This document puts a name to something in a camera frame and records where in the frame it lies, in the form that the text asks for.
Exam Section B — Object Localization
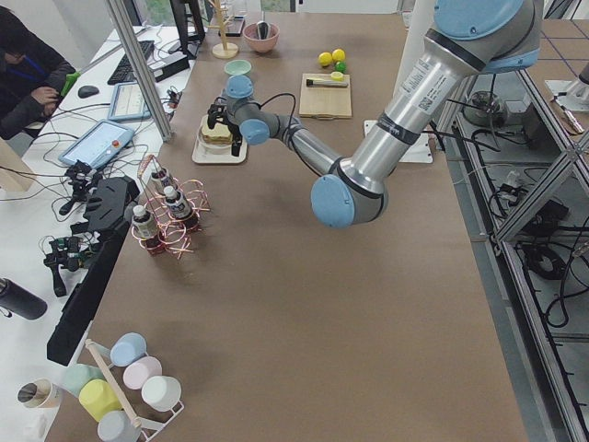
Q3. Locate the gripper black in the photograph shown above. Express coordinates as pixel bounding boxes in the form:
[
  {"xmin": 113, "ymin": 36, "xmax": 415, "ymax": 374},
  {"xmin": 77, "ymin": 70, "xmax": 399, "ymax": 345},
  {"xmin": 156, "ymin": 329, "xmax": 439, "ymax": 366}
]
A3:
[{"xmin": 226, "ymin": 122, "xmax": 243, "ymax": 157}]

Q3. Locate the bread slice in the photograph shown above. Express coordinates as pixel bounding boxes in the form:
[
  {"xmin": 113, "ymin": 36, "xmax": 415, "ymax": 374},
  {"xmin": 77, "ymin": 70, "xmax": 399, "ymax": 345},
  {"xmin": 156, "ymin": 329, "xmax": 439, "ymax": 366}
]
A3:
[{"xmin": 201, "ymin": 124, "xmax": 233, "ymax": 145}]

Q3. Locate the white round plate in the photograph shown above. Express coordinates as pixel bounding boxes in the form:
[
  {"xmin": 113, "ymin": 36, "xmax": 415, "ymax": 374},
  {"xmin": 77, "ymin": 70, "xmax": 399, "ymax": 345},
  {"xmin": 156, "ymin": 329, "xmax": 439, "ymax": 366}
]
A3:
[{"xmin": 198, "ymin": 123, "xmax": 232, "ymax": 153}]

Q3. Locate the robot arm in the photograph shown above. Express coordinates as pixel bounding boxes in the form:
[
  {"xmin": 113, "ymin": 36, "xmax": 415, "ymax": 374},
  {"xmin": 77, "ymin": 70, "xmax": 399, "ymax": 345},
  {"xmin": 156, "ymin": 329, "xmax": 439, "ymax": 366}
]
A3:
[{"xmin": 222, "ymin": 1, "xmax": 543, "ymax": 228}]

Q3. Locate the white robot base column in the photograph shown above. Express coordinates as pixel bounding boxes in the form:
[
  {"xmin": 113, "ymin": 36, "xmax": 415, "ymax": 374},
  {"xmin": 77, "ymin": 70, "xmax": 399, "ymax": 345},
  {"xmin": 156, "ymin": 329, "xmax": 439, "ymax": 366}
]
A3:
[{"xmin": 363, "ymin": 0, "xmax": 436, "ymax": 164}]

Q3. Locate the cream rabbit tray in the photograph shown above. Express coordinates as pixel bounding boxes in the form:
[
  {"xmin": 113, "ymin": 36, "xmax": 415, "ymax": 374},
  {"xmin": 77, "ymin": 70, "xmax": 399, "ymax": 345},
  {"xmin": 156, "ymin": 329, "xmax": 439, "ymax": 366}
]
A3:
[{"xmin": 191, "ymin": 115, "xmax": 248, "ymax": 165}]

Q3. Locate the mint green bowl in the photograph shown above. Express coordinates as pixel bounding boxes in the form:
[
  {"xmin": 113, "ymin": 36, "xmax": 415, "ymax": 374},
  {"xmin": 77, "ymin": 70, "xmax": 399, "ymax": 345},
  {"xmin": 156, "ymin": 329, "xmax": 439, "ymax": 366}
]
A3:
[{"xmin": 224, "ymin": 60, "xmax": 252, "ymax": 76}]

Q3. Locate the tea bottle middle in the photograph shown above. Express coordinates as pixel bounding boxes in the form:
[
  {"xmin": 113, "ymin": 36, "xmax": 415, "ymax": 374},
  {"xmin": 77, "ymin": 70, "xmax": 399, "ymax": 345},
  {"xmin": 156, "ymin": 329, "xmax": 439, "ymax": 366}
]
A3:
[{"xmin": 164, "ymin": 186, "xmax": 191, "ymax": 220}]

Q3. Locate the tea bottle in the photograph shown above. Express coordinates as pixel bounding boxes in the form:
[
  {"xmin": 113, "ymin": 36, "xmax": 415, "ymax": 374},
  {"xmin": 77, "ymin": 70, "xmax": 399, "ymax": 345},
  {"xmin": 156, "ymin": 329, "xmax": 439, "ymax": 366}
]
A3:
[
  {"xmin": 133, "ymin": 204, "xmax": 156, "ymax": 239},
  {"xmin": 164, "ymin": 186, "xmax": 191, "ymax": 220},
  {"xmin": 150, "ymin": 169, "xmax": 176, "ymax": 194}
]

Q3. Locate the tea bottle back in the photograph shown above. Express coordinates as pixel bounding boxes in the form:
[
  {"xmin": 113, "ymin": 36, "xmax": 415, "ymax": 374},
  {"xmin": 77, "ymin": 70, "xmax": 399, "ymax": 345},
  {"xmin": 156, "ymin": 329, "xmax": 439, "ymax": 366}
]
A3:
[{"xmin": 150, "ymin": 169, "xmax": 176, "ymax": 194}]

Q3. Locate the wooden cutting board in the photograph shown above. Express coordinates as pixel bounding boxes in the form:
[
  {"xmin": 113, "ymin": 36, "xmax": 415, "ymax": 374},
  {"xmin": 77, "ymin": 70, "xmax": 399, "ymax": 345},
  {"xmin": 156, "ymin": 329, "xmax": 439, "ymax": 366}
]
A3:
[{"xmin": 298, "ymin": 73, "xmax": 352, "ymax": 119}]

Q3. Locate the wooden mug tree stand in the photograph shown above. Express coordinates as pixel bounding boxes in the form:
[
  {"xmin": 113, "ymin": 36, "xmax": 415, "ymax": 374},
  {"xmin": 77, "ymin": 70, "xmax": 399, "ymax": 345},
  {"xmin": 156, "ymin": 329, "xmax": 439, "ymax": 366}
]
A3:
[{"xmin": 207, "ymin": 0, "xmax": 239, "ymax": 60}]

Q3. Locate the pink bowl with ice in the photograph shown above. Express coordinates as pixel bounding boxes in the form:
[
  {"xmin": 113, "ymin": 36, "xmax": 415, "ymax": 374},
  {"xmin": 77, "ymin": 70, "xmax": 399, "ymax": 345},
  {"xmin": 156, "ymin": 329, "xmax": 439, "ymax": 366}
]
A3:
[{"xmin": 242, "ymin": 21, "xmax": 281, "ymax": 54}]

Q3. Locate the blue teach pendant far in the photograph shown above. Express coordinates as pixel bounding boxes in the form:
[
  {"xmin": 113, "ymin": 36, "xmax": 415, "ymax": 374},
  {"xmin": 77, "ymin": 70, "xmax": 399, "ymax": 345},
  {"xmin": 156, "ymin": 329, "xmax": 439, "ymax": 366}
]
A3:
[{"xmin": 108, "ymin": 82, "xmax": 151, "ymax": 122}]

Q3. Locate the blue teach pendant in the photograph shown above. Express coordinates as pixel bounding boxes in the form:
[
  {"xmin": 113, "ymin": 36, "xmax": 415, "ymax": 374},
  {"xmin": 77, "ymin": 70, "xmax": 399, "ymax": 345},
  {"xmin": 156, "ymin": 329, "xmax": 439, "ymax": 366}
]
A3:
[
  {"xmin": 58, "ymin": 120, "xmax": 134, "ymax": 169},
  {"xmin": 108, "ymin": 82, "xmax": 151, "ymax": 122}
]

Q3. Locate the tea bottle front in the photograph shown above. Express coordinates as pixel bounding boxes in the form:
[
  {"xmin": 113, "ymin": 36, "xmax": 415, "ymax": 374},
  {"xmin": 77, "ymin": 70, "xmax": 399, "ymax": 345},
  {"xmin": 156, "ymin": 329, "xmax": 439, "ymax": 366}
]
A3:
[{"xmin": 133, "ymin": 204, "xmax": 156, "ymax": 239}]

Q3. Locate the metal ice scoop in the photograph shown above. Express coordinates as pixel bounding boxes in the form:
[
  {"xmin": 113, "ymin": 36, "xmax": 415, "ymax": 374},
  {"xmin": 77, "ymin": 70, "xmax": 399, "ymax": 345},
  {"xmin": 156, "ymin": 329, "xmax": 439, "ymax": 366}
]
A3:
[{"xmin": 256, "ymin": 20, "xmax": 271, "ymax": 40}]

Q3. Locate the half lemon slice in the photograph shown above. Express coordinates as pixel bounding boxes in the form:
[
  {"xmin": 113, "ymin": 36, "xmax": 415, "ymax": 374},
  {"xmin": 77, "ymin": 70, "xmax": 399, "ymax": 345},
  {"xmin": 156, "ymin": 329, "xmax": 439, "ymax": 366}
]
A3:
[{"xmin": 330, "ymin": 71, "xmax": 344, "ymax": 82}]

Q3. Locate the black monitor stand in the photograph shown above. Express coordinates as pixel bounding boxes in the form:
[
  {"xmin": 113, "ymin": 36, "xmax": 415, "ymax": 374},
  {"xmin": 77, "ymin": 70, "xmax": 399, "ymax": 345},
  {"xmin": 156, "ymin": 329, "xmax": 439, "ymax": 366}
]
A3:
[{"xmin": 168, "ymin": 0, "xmax": 205, "ymax": 60}]

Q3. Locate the green lime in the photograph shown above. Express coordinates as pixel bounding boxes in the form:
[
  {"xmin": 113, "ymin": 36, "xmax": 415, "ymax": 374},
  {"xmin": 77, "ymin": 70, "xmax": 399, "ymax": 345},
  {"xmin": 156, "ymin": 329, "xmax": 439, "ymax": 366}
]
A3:
[{"xmin": 334, "ymin": 61, "xmax": 347, "ymax": 73}]

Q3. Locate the black keyboard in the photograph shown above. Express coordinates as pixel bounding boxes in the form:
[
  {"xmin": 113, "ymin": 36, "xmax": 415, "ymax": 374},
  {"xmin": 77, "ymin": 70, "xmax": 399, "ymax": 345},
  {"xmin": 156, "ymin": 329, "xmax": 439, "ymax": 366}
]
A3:
[{"xmin": 107, "ymin": 40, "xmax": 156, "ymax": 86}]

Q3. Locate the black long device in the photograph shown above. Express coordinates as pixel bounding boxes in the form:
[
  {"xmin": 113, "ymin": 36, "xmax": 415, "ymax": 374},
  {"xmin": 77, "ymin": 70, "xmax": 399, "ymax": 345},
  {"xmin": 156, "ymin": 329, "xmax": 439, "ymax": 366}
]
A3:
[{"xmin": 47, "ymin": 176, "xmax": 140, "ymax": 366}]

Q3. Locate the blue teach pendant near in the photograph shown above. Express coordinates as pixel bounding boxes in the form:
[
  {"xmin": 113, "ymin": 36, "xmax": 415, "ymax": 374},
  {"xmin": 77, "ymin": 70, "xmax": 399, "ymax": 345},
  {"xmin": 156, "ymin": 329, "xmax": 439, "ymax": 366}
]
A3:
[{"xmin": 58, "ymin": 120, "xmax": 134, "ymax": 169}]

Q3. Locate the black computer mouse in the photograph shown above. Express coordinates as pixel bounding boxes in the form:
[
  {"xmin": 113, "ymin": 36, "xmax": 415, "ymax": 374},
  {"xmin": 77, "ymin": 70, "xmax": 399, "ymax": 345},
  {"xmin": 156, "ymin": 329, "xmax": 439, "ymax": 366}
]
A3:
[{"xmin": 77, "ymin": 85, "xmax": 99, "ymax": 99}]

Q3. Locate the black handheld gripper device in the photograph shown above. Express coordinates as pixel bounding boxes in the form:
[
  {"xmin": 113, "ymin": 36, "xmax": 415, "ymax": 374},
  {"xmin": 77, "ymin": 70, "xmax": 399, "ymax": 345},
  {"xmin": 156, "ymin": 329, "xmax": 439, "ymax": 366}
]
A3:
[{"xmin": 43, "ymin": 236, "xmax": 101, "ymax": 297}]

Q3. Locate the seated person dark jacket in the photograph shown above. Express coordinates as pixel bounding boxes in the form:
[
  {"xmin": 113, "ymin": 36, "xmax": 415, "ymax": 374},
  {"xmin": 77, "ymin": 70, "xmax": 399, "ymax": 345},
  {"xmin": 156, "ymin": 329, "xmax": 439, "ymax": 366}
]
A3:
[{"xmin": 1, "ymin": 6, "xmax": 75, "ymax": 140}]

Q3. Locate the blue cup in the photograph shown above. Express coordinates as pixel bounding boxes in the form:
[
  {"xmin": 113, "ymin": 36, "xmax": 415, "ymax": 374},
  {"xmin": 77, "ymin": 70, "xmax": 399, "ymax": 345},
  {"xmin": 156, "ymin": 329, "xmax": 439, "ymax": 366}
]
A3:
[{"xmin": 110, "ymin": 332, "xmax": 146, "ymax": 367}]

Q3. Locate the pink cup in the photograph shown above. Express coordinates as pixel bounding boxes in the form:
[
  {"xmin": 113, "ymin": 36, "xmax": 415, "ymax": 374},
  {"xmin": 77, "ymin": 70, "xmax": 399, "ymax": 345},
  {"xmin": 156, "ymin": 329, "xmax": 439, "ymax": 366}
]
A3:
[{"xmin": 122, "ymin": 355, "xmax": 162, "ymax": 390}]

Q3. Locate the white cup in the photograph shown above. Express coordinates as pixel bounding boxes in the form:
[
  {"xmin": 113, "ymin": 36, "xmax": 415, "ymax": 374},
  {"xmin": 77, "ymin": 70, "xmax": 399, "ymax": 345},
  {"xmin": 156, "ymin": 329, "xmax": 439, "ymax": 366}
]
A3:
[{"xmin": 141, "ymin": 375, "xmax": 181, "ymax": 412}]

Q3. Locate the black water bottle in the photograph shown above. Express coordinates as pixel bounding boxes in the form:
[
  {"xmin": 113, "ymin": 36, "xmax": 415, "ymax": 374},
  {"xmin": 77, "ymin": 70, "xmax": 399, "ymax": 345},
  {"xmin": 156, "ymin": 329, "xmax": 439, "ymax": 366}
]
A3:
[{"xmin": 1, "ymin": 278, "xmax": 47, "ymax": 320}]

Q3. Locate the green cup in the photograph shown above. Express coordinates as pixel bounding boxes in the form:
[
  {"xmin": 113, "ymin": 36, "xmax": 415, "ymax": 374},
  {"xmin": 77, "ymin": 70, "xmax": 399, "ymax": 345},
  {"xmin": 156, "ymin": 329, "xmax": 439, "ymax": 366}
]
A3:
[{"xmin": 61, "ymin": 364, "xmax": 105, "ymax": 398}]

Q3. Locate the yellow cup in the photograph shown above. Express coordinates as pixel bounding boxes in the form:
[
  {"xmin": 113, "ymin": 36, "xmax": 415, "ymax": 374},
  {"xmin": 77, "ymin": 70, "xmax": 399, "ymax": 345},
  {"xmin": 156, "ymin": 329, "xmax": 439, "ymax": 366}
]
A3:
[{"xmin": 78, "ymin": 378, "xmax": 122, "ymax": 422}]

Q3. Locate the grey cup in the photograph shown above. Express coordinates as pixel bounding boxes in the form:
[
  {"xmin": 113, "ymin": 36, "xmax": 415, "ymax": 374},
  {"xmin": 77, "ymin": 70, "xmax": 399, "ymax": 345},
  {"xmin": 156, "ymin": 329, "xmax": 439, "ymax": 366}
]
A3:
[{"xmin": 98, "ymin": 411, "xmax": 141, "ymax": 442}]

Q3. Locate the paper cup with metal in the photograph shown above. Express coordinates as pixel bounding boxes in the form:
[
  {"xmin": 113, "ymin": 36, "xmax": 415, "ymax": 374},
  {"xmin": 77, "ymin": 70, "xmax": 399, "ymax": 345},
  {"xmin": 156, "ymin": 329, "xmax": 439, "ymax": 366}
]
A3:
[{"xmin": 17, "ymin": 378, "xmax": 63, "ymax": 409}]

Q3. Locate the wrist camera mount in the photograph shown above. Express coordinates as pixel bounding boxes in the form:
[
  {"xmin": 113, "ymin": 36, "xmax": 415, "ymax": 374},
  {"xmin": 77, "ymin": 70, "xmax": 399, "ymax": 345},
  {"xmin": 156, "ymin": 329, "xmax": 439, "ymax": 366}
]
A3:
[{"xmin": 207, "ymin": 97, "xmax": 228, "ymax": 130}]

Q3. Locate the copper wire bottle rack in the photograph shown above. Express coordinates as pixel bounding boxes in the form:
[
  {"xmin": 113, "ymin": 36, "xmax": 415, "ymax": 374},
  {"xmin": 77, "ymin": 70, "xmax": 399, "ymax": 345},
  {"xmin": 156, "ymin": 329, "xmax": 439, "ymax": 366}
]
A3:
[{"xmin": 131, "ymin": 154, "xmax": 211, "ymax": 259}]

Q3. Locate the aluminium frame post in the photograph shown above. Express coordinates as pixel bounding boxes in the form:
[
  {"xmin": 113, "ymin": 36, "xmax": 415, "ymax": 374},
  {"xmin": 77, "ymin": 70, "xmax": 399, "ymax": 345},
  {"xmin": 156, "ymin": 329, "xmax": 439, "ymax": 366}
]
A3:
[{"xmin": 105, "ymin": 0, "xmax": 172, "ymax": 142}]

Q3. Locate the white wire cup rack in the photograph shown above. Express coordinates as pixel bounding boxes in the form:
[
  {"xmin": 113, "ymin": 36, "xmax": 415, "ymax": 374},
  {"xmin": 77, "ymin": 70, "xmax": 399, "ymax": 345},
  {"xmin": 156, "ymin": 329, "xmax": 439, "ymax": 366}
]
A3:
[{"xmin": 85, "ymin": 339, "xmax": 185, "ymax": 441}]

